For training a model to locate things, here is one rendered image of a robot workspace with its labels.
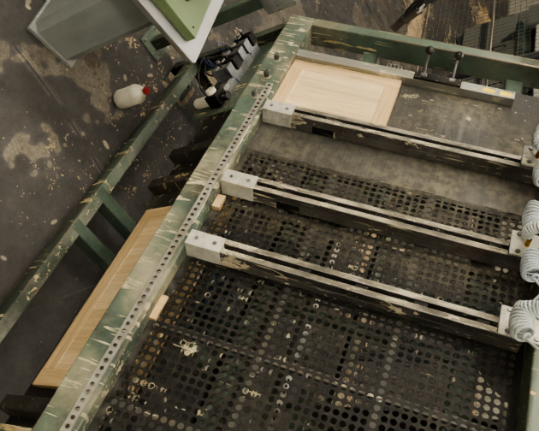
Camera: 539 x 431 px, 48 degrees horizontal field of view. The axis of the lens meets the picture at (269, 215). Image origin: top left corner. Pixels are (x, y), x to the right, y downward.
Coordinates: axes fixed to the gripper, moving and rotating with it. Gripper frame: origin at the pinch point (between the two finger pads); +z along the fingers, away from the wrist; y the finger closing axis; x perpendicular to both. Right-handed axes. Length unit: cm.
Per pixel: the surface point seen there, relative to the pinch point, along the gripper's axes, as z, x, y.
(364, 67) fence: 22.5, -1.8, -5.8
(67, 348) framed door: 106, 43, -145
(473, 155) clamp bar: -9, -39, -54
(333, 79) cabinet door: 31.1, 6.4, -15.0
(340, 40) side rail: 35.2, 7.6, 18.3
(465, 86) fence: -2.7, -37.6, -9.0
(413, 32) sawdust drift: 181, -131, 343
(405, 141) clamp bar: 6, -19, -52
